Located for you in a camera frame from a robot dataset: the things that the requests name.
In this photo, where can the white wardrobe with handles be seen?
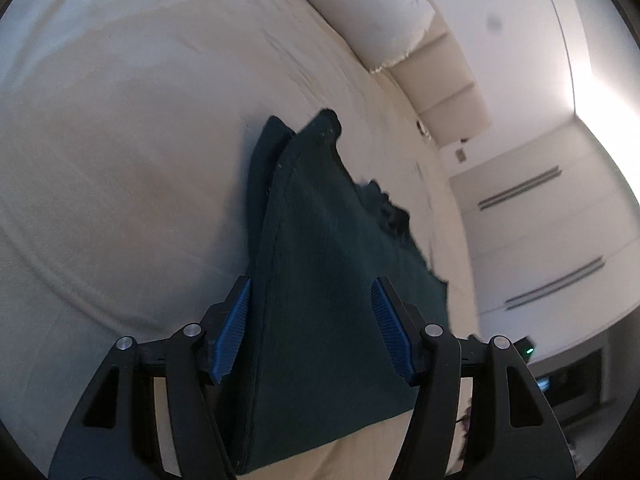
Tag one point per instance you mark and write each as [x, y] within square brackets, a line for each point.
[553, 235]

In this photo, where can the beige bed sheet mattress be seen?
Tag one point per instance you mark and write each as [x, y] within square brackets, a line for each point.
[126, 131]

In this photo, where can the dark green knit garment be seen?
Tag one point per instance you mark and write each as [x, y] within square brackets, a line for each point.
[313, 366]

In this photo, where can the wall power socket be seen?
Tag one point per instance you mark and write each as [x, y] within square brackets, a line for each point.
[460, 155]

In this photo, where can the white pillow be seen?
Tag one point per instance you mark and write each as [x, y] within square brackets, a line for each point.
[382, 33]

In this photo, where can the beige padded headboard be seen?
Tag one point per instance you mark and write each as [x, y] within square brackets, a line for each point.
[442, 88]

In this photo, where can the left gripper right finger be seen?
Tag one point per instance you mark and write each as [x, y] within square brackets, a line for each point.
[479, 413]

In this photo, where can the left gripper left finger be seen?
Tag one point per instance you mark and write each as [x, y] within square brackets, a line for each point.
[148, 412]

